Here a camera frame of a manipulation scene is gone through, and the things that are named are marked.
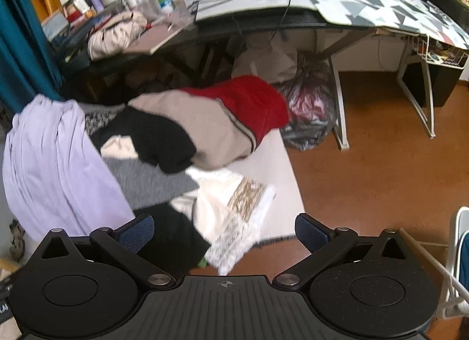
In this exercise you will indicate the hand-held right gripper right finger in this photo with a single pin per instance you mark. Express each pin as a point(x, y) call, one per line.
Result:
point(311, 232)

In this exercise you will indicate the black bin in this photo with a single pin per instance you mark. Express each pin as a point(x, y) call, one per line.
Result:
point(436, 83)

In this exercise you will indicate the lavender ribbed garment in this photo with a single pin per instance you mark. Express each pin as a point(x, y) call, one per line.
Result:
point(47, 164)

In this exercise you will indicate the dark plastic bag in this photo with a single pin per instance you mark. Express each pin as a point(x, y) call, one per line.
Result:
point(307, 113)

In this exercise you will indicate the red beige black sweater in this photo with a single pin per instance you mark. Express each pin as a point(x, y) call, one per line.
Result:
point(205, 124)

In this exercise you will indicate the grey knit cloth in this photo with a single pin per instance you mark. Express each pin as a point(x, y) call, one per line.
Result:
point(146, 182)

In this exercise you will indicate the leopard print cloth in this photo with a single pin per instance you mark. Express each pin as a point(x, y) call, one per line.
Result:
point(15, 239)

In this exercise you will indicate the black desk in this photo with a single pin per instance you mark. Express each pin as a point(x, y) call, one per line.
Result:
point(256, 23)

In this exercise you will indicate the black garment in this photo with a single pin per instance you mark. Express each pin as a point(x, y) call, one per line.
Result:
point(172, 237)

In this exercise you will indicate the white metal rack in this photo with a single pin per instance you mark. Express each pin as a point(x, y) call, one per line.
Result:
point(454, 237)

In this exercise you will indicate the small red box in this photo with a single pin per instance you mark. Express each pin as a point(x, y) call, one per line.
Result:
point(75, 14)

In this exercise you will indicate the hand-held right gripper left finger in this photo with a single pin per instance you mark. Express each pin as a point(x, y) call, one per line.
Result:
point(135, 233)

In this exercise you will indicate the beige bed sheet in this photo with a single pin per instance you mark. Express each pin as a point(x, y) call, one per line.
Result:
point(278, 186)

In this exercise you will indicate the teal curtain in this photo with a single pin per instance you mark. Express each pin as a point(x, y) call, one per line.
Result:
point(22, 50)

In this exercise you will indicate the pink board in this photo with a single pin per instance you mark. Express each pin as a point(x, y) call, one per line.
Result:
point(157, 37)

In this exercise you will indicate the beige cloth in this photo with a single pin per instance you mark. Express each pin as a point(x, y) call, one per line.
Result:
point(113, 37)

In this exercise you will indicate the white metal desk legs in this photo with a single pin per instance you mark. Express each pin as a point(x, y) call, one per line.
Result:
point(339, 105)

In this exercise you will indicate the long black box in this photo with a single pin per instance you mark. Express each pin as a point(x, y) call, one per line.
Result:
point(450, 6)

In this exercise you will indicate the white plastic bag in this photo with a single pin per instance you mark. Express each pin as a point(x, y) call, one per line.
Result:
point(267, 61)

